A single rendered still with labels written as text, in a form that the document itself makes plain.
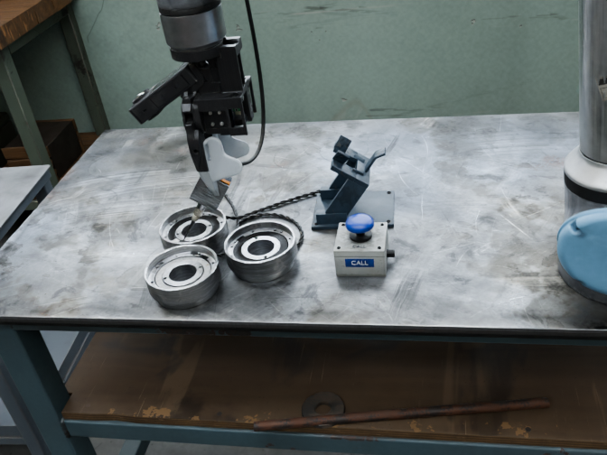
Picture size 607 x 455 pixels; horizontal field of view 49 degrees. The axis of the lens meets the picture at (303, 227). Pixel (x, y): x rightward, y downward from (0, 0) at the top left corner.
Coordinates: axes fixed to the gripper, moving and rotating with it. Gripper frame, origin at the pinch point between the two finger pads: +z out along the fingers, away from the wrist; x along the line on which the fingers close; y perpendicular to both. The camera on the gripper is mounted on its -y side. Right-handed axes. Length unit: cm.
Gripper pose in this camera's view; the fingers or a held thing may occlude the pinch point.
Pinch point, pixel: (212, 181)
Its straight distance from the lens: 95.7
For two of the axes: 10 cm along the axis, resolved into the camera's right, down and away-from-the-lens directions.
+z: 1.2, 8.2, 5.6
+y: 9.9, -0.3, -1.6
